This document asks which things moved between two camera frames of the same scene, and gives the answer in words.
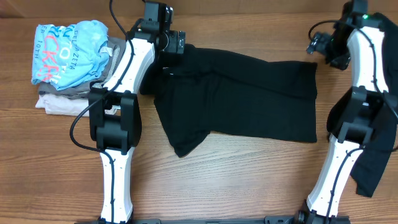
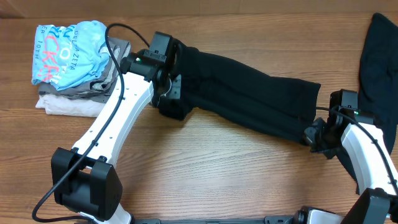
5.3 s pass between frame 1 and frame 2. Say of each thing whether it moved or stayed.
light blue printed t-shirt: stayed
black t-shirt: moved
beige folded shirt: stayed
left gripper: moved
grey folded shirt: stayed
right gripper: moved
